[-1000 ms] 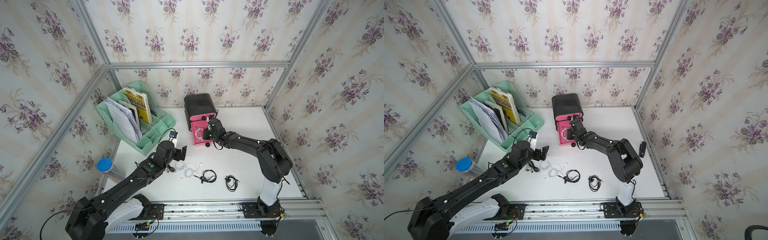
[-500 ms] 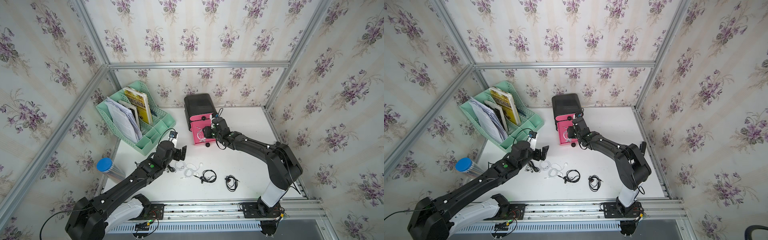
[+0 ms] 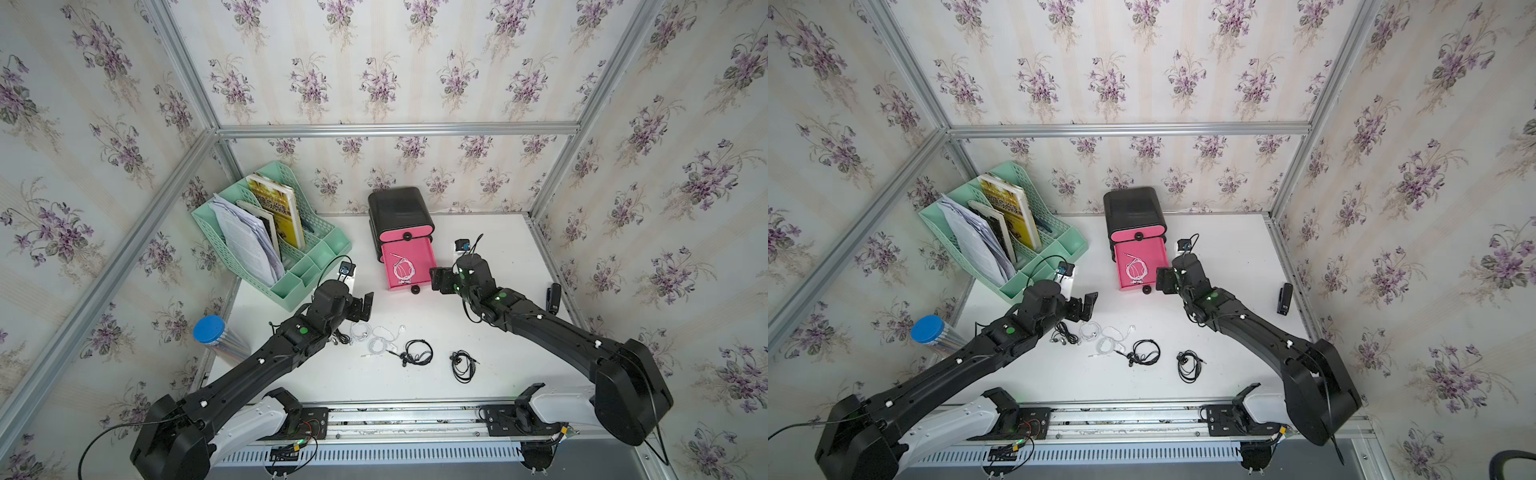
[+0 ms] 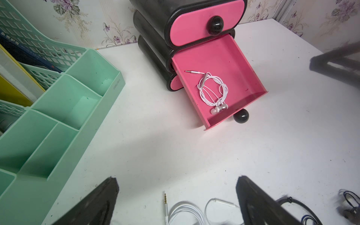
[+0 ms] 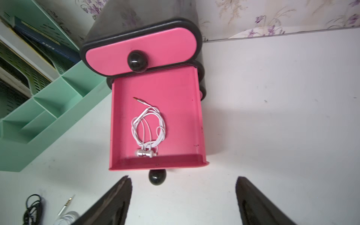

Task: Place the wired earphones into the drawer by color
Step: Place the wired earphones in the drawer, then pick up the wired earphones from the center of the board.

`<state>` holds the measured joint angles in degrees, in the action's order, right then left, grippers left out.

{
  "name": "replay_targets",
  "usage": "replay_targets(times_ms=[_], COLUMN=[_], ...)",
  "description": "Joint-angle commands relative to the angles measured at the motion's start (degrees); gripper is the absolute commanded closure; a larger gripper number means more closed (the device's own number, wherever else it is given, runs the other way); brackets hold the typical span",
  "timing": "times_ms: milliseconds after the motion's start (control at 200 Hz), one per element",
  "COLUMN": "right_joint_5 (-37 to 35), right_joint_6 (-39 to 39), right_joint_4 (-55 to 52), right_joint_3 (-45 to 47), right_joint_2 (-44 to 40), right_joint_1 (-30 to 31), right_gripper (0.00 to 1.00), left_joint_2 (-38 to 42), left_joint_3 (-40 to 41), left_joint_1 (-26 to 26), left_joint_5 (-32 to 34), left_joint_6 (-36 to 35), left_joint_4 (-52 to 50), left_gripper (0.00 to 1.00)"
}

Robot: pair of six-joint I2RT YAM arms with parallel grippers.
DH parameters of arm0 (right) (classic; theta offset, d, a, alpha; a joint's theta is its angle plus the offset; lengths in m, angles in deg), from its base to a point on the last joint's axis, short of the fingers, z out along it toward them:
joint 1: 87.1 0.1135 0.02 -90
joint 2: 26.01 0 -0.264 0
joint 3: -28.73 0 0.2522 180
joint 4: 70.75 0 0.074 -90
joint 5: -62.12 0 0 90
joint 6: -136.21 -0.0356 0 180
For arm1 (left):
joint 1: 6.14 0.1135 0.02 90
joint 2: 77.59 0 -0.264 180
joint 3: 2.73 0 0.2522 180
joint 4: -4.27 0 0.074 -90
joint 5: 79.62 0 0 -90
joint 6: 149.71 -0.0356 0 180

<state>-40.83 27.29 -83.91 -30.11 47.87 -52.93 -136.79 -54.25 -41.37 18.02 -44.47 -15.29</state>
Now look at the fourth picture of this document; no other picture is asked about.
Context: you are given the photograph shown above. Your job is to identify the white earphones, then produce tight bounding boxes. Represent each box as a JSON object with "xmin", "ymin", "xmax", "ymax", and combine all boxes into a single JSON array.
[
  {"xmin": 185, "ymin": 70, "xmax": 229, "ymax": 115},
  {"xmin": 164, "ymin": 192, "xmax": 208, "ymax": 225},
  {"xmin": 204, "ymin": 198, "xmax": 243, "ymax": 225}
]

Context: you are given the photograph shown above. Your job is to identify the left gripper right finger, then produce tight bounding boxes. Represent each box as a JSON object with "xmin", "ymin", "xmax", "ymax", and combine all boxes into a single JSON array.
[{"xmin": 236, "ymin": 176, "xmax": 301, "ymax": 225}]

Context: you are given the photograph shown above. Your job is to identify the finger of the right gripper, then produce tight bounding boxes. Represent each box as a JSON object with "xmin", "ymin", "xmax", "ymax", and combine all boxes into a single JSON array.
[{"xmin": 309, "ymin": 42, "xmax": 360, "ymax": 89}]

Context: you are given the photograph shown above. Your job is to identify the pink bottom drawer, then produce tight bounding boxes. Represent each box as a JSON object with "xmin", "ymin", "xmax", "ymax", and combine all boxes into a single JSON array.
[{"xmin": 170, "ymin": 76, "xmax": 183, "ymax": 92}]

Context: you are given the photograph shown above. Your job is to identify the pink top drawer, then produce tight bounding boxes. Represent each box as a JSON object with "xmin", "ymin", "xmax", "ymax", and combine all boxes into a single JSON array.
[{"xmin": 169, "ymin": 1, "xmax": 246, "ymax": 47}]

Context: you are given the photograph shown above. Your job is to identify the yellow book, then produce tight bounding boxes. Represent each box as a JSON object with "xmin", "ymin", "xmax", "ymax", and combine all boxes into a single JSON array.
[{"xmin": 1, "ymin": 46, "xmax": 45, "ymax": 107}]

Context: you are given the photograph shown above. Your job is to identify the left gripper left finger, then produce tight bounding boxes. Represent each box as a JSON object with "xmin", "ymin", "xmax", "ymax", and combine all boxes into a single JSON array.
[{"xmin": 54, "ymin": 177, "xmax": 119, "ymax": 225}]

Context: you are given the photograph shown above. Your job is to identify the pink drawer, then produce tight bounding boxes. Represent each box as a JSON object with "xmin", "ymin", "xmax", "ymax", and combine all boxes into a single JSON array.
[
  {"xmin": 169, "ymin": 1, "xmax": 246, "ymax": 47},
  {"xmin": 172, "ymin": 34, "xmax": 267, "ymax": 129},
  {"xmin": 170, "ymin": 76, "xmax": 183, "ymax": 92}
]

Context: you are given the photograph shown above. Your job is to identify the green plastic file organizer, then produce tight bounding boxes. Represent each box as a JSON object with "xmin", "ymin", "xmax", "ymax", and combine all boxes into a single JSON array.
[{"xmin": 1, "ymin": 1, "xmax": 125, "ymax": 225}]

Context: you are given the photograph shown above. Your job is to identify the black earphones middle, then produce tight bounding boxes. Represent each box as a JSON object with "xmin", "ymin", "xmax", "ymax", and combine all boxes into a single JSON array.
[{"xmin": 277, "ymin": 196, "xmax": 324, "ymax": 225}]

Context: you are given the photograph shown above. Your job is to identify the black pink drawer cabinet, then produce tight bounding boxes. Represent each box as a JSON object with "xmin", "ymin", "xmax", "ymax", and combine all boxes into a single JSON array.
[{"xmin": 131, "ymin": 0, "xmax": 248, "ymax": 92}]

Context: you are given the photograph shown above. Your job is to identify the black earphones right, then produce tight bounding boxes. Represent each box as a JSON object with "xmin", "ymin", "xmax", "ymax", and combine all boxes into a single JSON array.
[{"xmin": 337, "ymin": 189, "xmax": 360, "ymax": 225}]

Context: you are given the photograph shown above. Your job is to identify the black earphones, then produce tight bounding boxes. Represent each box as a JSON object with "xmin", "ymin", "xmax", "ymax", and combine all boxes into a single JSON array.
[
  {"xmin": 337, "ymin": 189, "xmax": 360, "ymax": 225},
  {"xmin": 277, "ymin": 196, "xmax": 324, "ymax": 225}
]

